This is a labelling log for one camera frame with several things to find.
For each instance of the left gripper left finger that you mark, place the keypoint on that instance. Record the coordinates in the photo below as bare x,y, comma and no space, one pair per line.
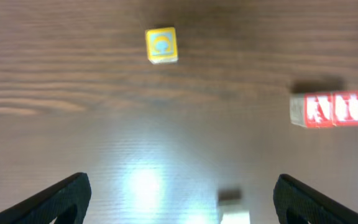
64,202

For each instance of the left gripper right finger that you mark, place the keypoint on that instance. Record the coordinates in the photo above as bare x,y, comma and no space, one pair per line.
296,202

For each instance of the red letter A block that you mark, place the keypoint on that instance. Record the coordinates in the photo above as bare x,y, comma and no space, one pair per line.
312,110

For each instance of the red letter I block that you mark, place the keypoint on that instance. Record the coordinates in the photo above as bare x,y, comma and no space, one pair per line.
345,108

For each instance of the yellow block left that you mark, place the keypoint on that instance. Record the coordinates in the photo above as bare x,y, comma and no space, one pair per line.
161,45

